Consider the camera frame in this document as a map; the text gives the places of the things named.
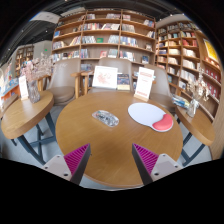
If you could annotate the round wooden side table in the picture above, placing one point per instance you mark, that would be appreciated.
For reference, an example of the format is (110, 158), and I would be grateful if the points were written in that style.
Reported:
(23, 115)
(196, 126)

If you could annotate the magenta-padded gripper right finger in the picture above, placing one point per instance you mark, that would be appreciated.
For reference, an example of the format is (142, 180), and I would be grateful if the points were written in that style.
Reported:
(146, 159)

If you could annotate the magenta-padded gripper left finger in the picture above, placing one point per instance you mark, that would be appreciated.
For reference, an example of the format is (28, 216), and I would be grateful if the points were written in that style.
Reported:
(75, 159)

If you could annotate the distant wooden shelf unit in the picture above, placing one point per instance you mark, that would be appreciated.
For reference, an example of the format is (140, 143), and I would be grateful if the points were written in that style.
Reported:
(25, 56)

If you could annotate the beige armchair with wooden arms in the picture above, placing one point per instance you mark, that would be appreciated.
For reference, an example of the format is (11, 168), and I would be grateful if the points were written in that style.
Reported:
(65, 81)
(124, 66)
(161, 90)

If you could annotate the glass vase with dried flowers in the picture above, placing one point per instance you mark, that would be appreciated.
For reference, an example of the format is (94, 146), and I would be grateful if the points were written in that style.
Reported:
(192, 108)

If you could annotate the white sign on wooden base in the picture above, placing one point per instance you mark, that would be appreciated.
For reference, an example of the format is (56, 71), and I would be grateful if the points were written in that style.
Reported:
(144, 83)

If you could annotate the white mouse pad, red wrist rest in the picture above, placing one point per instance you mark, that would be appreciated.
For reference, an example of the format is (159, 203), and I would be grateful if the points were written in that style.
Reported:
(146, 113)

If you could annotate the white framed picture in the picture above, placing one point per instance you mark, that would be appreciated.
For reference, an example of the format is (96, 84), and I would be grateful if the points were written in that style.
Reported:
(105, 77)

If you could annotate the dark cover book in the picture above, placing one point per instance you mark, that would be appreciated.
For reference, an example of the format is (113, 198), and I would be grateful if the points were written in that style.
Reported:
(123, 81)

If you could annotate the yellow poster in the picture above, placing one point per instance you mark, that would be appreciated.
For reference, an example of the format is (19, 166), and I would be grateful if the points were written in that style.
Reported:
(211, 50)

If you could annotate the stack of colourful books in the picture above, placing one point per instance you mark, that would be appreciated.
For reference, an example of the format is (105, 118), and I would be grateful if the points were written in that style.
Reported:
(180, 101)

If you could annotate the small white card sign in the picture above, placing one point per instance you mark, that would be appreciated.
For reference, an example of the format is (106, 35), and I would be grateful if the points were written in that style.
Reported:
(23, 87)

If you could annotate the white ceiling light panel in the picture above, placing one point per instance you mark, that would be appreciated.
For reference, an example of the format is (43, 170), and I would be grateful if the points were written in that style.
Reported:
(45, 17)

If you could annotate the glass vase with pink flowers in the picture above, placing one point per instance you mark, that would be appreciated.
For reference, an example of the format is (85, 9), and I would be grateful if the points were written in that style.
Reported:
(34, 91)

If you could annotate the wide wooden bookshelf unit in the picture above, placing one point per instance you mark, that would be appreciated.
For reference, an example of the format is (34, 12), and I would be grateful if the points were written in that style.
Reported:
(103, 36)

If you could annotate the transparent computer mouse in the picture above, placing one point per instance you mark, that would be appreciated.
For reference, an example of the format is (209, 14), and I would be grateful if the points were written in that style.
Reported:
(105, 118)

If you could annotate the curved wooden bookshelf unit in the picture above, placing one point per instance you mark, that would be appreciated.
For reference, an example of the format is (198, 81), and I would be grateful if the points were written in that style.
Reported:
(186, 56)

